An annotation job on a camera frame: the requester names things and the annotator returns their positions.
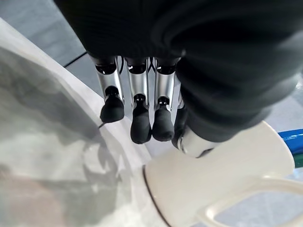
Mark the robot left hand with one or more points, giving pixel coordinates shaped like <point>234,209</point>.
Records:
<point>213,59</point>

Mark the white sink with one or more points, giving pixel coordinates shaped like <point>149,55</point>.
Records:
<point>47,142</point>

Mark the blue toothpaste tube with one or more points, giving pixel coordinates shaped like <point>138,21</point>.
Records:
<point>292,138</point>

